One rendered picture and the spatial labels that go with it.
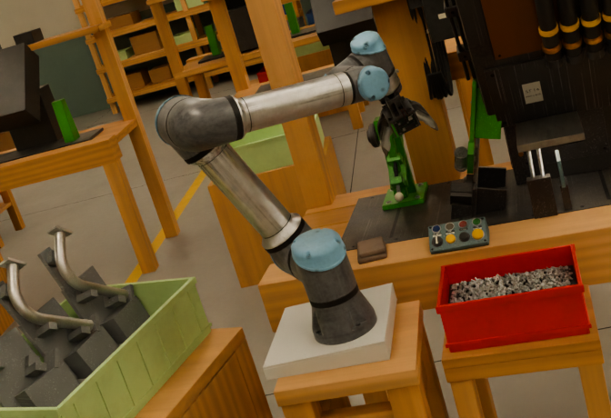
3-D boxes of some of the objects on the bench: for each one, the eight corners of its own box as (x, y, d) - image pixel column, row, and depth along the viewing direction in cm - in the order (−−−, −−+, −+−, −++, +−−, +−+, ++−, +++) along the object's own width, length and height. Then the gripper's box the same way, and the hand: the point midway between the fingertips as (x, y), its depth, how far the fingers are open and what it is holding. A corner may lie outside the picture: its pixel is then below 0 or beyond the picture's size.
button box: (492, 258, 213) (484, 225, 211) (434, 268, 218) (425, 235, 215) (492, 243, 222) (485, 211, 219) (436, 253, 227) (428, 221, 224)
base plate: (764, 184, 206) (762, 177, 205) (336, 258, 238) (335, 252, 237) (722, 134, 244) (721, 128, 244) (359, 204, 276) (358, 198, 276)
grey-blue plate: (572, 210, 219) (562, 160, 215) (565, 212, 219) (555, 162, 215) (569, 197, 227) (560, 148, 223) (562, 198, 228) (552, 150, 224)
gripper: (355, 115, 204) (385, 173, 216) (429, 78, 203) (454, 138, 215) (347, 99, 211) (375, 155, 223) (418, 62, 210) (443, 121, 221)
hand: (411, 142), depth 221 cm, fingers open, 14 cm apart
